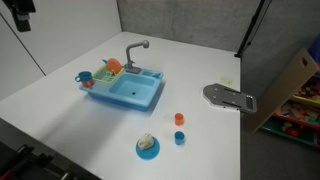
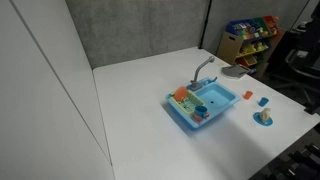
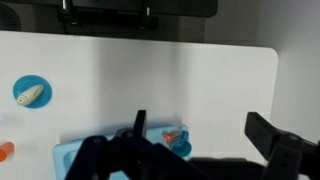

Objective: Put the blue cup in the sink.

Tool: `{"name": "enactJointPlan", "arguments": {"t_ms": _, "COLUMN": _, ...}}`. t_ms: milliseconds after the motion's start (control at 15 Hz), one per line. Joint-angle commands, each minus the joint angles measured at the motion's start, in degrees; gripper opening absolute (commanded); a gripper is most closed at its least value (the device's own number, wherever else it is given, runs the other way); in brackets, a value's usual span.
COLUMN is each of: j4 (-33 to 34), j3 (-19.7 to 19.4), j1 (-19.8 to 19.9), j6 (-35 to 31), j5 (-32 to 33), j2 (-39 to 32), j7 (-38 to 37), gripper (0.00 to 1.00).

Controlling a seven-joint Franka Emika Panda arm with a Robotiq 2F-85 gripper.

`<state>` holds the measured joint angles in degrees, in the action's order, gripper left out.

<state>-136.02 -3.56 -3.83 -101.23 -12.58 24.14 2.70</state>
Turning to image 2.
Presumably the cream toy food piece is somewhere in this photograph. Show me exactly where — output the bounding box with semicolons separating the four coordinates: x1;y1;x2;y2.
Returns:
259;108;271;123

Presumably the small blue cup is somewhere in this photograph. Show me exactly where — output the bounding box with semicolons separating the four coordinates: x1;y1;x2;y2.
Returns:
258;97;269;107

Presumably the blue toy sink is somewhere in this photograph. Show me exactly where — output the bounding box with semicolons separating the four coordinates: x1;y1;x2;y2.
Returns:
166;78;240;130

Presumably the orange toy plate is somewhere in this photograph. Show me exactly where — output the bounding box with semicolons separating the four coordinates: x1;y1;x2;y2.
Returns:
174;86;188;102

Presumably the small orange toy bowl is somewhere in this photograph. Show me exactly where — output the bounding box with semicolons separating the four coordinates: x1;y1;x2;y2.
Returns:
193;114;203;122

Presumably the black office chair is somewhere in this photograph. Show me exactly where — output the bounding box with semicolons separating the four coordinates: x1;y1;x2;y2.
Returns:
273;5;320;115

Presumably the blue toy plate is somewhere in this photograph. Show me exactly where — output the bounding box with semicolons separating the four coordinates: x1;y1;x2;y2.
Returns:
253;112;273;126

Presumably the wooden toy storage shelf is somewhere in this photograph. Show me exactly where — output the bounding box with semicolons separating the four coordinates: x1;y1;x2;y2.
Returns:
217;16;285;78

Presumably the black equipment at table edge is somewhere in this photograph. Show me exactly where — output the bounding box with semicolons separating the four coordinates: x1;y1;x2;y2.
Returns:
257;143;320;180

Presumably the small orange cup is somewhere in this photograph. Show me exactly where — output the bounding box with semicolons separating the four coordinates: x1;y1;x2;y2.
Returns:
243;91;253;100

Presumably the grey toy faucet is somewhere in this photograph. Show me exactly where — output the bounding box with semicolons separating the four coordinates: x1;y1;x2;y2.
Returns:
190;56;215;91

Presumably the yellow green dish rack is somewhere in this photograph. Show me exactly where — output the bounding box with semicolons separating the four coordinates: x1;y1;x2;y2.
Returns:
168;91;205;115

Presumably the black vertical pole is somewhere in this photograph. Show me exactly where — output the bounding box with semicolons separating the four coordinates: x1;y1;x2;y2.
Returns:
198;0;213;49

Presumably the blue toy mug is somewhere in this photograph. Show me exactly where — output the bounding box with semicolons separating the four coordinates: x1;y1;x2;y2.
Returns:
194;106;209;118

